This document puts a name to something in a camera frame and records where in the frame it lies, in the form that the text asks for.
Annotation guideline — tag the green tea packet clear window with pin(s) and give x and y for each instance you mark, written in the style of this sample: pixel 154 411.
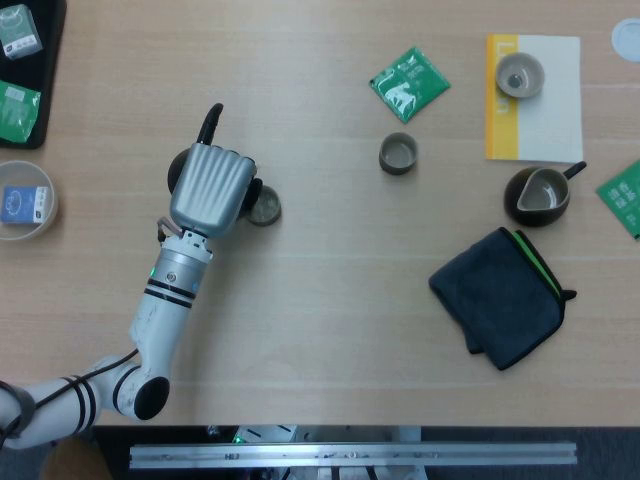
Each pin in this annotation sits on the green tea packet clear window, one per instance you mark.
pixel 410 85

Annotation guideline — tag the aluminium profile rail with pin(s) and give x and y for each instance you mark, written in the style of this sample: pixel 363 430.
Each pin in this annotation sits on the aluminium profile rail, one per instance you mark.
pixel 350 452

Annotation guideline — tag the blue tea bag packet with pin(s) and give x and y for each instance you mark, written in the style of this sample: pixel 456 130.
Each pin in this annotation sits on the blue tea bag packet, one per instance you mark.
pixel 20 205

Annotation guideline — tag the yellow and white booklet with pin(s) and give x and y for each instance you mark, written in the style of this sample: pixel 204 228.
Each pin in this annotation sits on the yellow and white booklet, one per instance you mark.
pixel 550 130

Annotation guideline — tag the white round bowl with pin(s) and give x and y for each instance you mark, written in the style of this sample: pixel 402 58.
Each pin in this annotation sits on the white round bowl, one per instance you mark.
pixel 25 175

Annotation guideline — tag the grey ceramic tea bowl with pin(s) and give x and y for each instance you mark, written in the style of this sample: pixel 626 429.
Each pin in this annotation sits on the grey ceramic tea bowl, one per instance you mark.
pixel 530 70

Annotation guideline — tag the grey microfiber towel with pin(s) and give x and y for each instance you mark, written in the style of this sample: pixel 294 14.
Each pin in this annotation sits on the grey microfiber towel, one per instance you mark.
pixel 500 300

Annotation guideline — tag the dark ceramic fairness pitcher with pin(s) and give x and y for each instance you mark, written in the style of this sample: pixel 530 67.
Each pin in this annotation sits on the dark ceramic fairness pitcher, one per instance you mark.
pixel 542 192

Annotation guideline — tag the green tea packet white print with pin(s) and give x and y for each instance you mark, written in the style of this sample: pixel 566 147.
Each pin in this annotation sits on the green tea packet white print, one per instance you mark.
pixel 622 195

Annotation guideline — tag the green tea packet white label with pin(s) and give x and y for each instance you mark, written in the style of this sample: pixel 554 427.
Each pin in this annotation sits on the green tea packet white label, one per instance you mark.
pixel 15 112

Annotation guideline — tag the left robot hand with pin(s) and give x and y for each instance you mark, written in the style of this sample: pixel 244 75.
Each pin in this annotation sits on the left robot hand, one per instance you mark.
pixel 210 190

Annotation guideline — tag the dark ceramic teacup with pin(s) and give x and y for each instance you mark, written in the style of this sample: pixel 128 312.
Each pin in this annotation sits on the dark ceramic teacup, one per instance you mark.
pixel 270 207
pixel 397 167

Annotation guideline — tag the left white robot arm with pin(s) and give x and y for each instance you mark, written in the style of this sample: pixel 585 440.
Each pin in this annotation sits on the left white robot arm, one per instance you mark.
pixel 160 310

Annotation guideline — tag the grey-green wrapped tea box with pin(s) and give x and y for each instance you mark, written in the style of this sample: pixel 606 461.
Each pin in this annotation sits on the grey-green wrapped tea box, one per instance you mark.
pixel 20 32

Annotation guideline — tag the black plastic tray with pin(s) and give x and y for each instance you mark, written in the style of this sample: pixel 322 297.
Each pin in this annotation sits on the black plastic tray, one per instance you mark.
pixel 50 75

